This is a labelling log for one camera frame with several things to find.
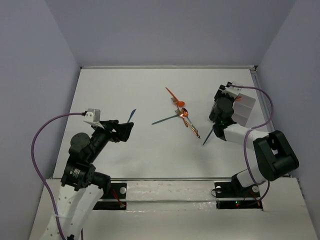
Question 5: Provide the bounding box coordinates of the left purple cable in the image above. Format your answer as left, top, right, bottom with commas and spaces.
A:
30, 112, 87, 240

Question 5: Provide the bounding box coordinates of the white divided container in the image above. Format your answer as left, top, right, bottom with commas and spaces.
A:
232, 94, 256, 127

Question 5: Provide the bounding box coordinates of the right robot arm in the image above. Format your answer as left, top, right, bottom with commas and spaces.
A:
209, 82, 300, 196

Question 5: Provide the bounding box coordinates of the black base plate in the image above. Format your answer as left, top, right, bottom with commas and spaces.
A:
93, 182, 127, 211
210, 181, 263, 210

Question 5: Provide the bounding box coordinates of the orange plastic knife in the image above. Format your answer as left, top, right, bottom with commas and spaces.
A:
165, 87, 178, 101

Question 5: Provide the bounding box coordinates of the blue plastic knife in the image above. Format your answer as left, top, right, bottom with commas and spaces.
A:
127, 109, 137, 123

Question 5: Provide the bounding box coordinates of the orange plastic spoon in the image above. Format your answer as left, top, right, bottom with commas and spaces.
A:
173, 100, 185, 107

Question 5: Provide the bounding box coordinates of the teal plastic knife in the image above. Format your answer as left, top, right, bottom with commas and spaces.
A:
151, 114, 178, 125

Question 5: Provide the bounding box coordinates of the copper metal spoon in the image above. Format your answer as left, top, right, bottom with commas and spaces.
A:
181, 107, 199, 135

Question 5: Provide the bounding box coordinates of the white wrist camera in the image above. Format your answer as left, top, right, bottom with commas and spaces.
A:
222, 82, 242, 99
83, 108, 101, 126

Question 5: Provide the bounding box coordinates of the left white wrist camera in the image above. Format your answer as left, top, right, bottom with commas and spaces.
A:
83, 108, 101, 126

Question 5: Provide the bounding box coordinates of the blue plastic fork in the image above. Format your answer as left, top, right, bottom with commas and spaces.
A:
202, 127, 214, 146

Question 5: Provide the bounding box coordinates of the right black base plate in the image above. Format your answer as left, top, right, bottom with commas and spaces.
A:
210, 181, 263, 210

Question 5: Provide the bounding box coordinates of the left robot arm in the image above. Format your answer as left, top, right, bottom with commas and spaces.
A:
41, 120, 134, 240

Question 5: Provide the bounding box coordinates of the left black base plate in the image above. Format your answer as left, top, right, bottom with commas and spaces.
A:
93, 182, 127, 211

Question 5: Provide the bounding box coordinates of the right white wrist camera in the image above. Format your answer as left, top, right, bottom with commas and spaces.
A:
222, 82, 242, 99

